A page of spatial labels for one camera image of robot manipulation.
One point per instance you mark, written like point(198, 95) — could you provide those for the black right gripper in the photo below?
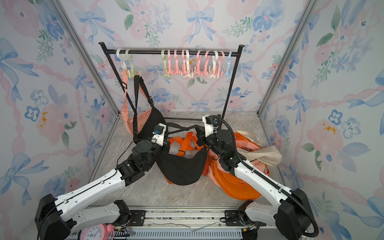
point(202, 141)

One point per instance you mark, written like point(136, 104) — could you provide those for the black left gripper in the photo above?
point(166, 147)

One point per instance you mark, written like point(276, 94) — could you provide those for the black crossbody bag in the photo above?
point(174, 148)
point(155, 117)

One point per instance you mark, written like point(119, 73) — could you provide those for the beige crossbody bag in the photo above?
point(269, 155)

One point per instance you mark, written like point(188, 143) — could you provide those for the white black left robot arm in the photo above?
point(58, 217)

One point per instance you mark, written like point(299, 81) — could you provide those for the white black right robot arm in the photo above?
point(258, 180)

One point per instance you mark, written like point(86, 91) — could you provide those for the light blue hook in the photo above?
point(228, 70)

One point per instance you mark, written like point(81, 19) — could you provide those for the white hook leftmost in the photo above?
point(121, 61)

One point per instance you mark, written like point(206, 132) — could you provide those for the pink alarm clock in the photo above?
point(99, 232)

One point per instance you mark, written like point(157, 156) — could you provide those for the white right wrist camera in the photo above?
point(211, 125)

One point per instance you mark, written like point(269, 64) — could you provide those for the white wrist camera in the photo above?
point(211, 125)
point(159, 134)

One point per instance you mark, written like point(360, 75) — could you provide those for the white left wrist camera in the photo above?
point(159, 134)

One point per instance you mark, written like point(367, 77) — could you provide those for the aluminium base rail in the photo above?
point(194, 218)

